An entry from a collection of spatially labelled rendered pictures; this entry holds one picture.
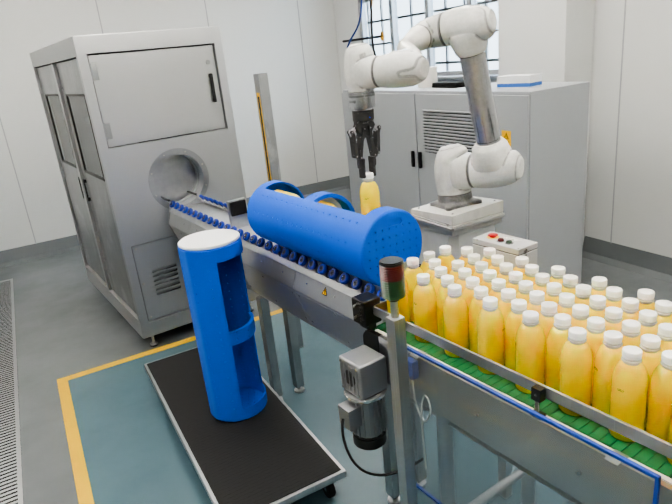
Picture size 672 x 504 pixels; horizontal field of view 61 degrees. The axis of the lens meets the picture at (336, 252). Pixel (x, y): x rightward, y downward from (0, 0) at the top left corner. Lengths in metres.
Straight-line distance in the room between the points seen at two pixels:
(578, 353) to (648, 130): 3.33
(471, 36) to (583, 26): 2.46
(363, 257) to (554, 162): 2.04
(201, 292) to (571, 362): 1.66
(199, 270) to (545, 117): 2.20
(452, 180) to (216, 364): 1.36
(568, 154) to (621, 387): 2.61
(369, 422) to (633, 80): 3.42
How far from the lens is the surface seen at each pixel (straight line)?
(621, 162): 4.79
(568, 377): 1.47
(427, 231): 2.70
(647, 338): 1.44
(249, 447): 2.73
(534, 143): 3.62
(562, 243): 3.98
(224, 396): 2.83
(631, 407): 1.42
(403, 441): 1.70
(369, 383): 1.83
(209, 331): 2.67
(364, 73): 1.95
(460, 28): 2.37
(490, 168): 2.53
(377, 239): 1.98
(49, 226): 6.95
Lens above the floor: 1.77
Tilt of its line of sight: 19 degrees down
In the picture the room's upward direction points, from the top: 6 degrees counter-clockwise
